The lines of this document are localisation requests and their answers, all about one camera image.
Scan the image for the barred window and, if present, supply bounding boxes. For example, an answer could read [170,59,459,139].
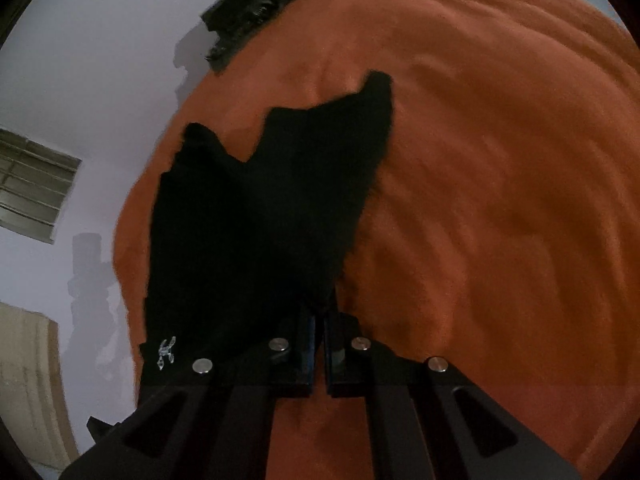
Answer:
[0,128,82,245]

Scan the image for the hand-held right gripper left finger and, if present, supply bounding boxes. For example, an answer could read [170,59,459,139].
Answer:
[60,310,316,480]

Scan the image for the folded dark green clothes pile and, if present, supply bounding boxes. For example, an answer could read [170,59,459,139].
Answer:
[201,0,343,72]

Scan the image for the beige cardboard sheet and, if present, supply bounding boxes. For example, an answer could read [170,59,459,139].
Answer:
[0,301,78,471]

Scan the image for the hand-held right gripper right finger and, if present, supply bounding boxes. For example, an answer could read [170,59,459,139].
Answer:
[322,310,583,480]

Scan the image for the orange blanket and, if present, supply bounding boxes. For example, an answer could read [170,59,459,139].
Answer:
[112,0,640,480]

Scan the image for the black garment with white logo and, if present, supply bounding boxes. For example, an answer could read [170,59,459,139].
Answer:
[137,71,395,391]

